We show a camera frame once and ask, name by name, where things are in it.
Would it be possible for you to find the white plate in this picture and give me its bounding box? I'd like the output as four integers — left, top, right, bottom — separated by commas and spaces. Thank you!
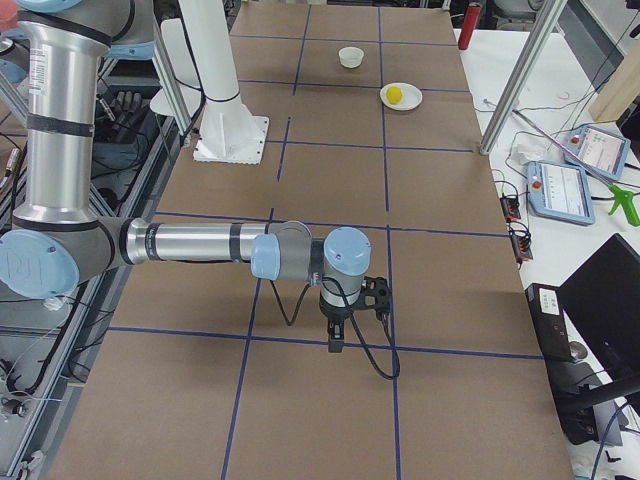
379, 82, 423, 111

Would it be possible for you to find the wooden board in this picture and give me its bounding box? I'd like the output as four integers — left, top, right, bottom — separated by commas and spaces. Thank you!
589, 27, 639, 122

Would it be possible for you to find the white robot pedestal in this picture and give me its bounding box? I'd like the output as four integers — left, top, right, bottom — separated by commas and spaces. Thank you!
161, 1, 269, 165

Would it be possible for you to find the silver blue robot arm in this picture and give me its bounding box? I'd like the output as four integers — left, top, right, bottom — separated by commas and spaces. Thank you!
1, 1, 371, 353

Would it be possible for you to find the black laptop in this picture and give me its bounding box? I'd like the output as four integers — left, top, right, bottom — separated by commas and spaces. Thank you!
555, 232, 640, 385

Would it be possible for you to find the aluminium frame post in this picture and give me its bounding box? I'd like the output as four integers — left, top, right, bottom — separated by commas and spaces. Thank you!
151, 21, 193, 146
479, 0, 567, 155

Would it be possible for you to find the orange black adapter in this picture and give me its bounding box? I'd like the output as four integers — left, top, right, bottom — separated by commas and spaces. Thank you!
509, 230, 533, 264
500, 195, 521, 223

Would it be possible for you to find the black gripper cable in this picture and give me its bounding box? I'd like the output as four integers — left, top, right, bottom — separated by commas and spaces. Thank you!
268, 277, 401, 381

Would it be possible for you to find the near blue teach pendant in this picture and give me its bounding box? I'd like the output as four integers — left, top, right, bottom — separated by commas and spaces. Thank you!
527, 161, 595, 226

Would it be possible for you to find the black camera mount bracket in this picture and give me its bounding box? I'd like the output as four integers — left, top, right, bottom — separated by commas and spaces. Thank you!
353, 276, 392, 330

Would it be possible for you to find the white bowl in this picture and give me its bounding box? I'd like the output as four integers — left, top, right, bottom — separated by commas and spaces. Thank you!
338, 46, 364, 69

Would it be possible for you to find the green air blow gun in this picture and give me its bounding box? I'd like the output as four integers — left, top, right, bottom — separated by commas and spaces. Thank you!
608, 184, 640, 227

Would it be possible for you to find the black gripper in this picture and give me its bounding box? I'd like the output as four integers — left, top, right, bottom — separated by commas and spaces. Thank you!
319, 300, 359, 353

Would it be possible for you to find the blue teach pendant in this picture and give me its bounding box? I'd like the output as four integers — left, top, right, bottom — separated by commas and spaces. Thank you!
527, 161, 595, 226
567, 125, 631, 180

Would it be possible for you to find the yellow lemon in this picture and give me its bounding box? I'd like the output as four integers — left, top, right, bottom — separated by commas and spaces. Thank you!
386, 85, 403, 105

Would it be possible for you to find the left aluminium frame post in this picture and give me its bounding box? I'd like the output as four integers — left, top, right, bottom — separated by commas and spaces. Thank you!
151, 21, 193, 146

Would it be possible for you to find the brown paper table cover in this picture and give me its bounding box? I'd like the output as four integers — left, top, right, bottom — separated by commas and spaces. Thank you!
45, 4, 576, 480

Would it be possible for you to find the far blue teach pendant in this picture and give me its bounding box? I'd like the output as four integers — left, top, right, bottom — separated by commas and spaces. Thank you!
567, 125, 631, 180

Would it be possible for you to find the lower orange black adapter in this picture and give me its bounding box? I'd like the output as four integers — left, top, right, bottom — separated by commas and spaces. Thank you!
509, 230, 533, 264

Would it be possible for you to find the upper orange black adapter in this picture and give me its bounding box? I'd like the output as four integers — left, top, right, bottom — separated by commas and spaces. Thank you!
500, 195, 521, 223

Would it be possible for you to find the black box with label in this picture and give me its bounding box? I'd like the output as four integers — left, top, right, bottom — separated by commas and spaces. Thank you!
525, 283, 587, 362

